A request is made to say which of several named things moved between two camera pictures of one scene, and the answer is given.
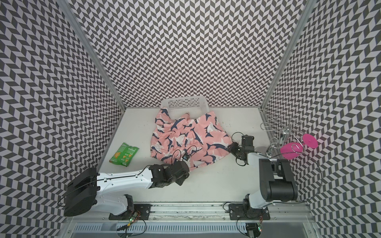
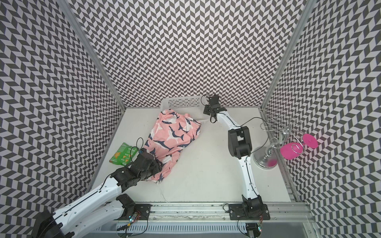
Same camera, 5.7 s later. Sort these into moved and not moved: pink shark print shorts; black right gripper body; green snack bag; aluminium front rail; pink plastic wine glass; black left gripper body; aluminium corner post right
Moved: black left gripper body; black right gripper body; pink shark print shorts
Not moved: pink plastic wine glass; green snack bag; aluminium corner post right; aluminium front rail
